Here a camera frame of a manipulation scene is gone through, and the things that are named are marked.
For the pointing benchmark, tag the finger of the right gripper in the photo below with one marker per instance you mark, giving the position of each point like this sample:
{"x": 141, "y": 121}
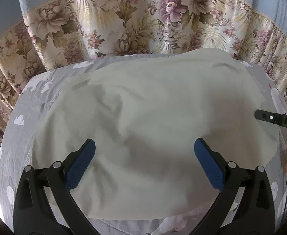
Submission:
{"x": 269, "y": 117}

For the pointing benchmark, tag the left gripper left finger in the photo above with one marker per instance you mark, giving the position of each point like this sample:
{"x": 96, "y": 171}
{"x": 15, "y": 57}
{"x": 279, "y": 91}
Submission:
{"x": 43, "y": 202}

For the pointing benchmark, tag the blue floral curtain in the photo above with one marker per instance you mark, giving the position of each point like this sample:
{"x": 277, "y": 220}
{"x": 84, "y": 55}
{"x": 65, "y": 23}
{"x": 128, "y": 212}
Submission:
{"x": 41, "y": 35}

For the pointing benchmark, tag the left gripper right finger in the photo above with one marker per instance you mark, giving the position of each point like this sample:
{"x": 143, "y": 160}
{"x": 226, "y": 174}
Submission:
{"x": 244, "y": 204}

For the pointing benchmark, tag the pale green large garment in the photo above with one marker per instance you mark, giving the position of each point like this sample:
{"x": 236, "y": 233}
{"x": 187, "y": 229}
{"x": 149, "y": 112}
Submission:
{"x": 144, "y": 116}

